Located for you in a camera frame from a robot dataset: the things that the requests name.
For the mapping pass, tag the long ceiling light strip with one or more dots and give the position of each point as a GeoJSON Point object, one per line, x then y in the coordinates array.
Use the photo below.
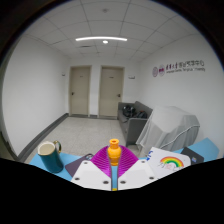
{"type": "Point", "coordinates": [101, 38]}

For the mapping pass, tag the furniture under grey cover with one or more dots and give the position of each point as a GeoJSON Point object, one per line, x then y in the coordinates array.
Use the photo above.
{"type": "Point", "coordinates": [170, 128]}

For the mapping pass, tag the beige door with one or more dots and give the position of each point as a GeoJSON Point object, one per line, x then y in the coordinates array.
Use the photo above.
{"type": "Point", "coordinates": [80, 90]}
{"type": "Point", "coordinates": [110, 91]}

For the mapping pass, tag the black bag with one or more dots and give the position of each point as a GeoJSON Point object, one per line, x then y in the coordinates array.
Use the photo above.
{"type": "Point", "coordinates": [129, 111]}

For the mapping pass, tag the wall sign lettering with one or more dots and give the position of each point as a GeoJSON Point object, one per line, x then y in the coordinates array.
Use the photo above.
{"type": "Point", "coordinates": [178, 68]}

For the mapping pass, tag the white rainbow-print mouse pad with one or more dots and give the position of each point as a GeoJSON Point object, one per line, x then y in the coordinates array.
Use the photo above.
{"type": "Point", "coordinates": [168, 163]}

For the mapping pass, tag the small round ceiling light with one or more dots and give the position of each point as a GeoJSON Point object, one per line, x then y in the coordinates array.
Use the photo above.
{"type": "Point", "coordinates": [105, 41]}

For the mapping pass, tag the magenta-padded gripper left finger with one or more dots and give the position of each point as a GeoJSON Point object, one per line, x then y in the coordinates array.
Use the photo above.
{"type": "Point", "coordinates": [87, 173]}

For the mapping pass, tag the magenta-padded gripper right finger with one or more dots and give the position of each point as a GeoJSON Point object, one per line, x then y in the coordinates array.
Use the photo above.
{"type": "Point", "coordinates": [140, 173]}

